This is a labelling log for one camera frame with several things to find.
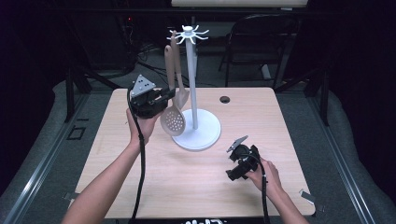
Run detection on black metal stand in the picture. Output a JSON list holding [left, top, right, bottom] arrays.
[[274, 66, 331, 127], [64, 62, 122, 124]]

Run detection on black folding chair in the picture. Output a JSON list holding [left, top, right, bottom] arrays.
[[219, 13, 300, 90]]

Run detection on beige solid spatula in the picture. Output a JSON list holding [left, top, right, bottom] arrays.
[[170, 30, 191, 109]]

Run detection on black floor cables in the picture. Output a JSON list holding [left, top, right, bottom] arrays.
[[136, 43, 219, 88]]

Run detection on person's left hand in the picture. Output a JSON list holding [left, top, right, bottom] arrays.
[[125, 108, 163, 147]]

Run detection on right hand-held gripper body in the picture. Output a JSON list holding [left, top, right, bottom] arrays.
[[226, 134, 261, 172]]

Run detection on aluminium floor rail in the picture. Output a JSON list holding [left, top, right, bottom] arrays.
[[3, 92, 92, 224], [306, 96, 377, 224]]

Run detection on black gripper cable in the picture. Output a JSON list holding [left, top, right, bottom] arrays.
[[126, 88, 148, 222], [246, 153, 271, 224]]

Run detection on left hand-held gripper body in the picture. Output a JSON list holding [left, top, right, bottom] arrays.
[[129, 74, 169, 119]]

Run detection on white utensil stand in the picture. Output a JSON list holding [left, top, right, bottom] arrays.
[[166, 24, 222, 152]]

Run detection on black device with white marks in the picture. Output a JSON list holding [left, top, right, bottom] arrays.
[[180, 217, 228, 224]]

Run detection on beige perforated skimmer spoon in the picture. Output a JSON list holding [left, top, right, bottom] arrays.
[[160, 45, 187, 137]]

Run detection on person's right hand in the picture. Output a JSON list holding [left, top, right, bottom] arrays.
[[245, 158, 283, 200]]

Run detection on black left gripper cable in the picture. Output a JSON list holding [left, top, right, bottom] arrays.
[[126, 88, 148, 222]]

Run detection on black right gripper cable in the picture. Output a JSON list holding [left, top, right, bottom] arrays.
[[246, 153, 271, 224]]

